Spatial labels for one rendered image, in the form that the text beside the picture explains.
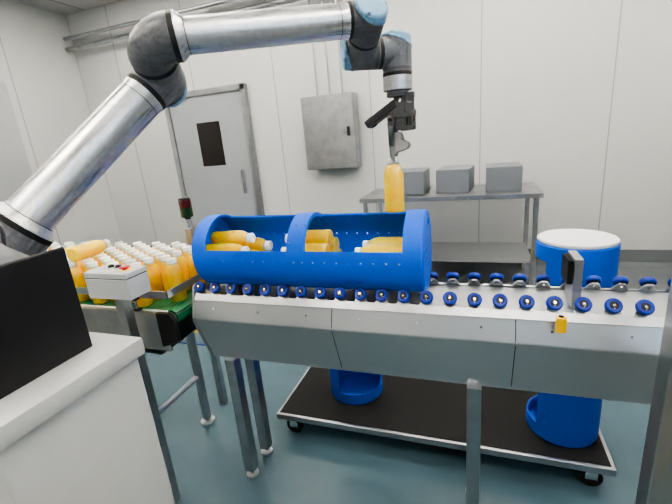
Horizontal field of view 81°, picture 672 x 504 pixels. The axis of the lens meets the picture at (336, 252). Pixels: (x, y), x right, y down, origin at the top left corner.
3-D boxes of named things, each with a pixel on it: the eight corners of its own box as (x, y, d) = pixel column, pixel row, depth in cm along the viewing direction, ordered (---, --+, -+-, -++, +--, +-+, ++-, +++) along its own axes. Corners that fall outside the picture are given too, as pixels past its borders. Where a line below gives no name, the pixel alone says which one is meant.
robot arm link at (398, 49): (374, 36, 123) (405, 36, 124) (376, 80, 126) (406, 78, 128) (384, 28, 114) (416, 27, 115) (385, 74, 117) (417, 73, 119)
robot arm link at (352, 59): (341, 23, 112) (383, 22, 114) (336, 52, 123) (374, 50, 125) (346, 52, 110) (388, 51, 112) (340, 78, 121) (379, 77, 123)
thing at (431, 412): (613, 500, 158) (617, 470, 154) (279, 436, 208) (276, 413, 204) (581, 414, 205) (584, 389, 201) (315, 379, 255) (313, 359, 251)
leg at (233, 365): (255, 480, 183) (233, 361, 165) (244, 477, 184) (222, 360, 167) (261, 470, 188) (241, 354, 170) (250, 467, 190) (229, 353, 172)
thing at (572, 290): (579, 308, 120) (584, 260, 116) (565, 307, 121) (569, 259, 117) (572, 295, 129) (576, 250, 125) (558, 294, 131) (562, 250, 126)
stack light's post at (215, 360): (225, 405, 237) (190, 228, 207) (219, 404, 239) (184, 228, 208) (228, 401, 241) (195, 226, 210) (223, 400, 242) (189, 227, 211)
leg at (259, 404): (269, 457, 195) (250, 344, 178) (259, 455, 197) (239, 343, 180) (274, 448, 200) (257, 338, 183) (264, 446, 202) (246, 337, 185)
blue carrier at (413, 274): (424, 305, 126) (422, 217, 118) (197, 293, 154) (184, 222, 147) (432, 276, 152) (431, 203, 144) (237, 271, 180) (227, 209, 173)
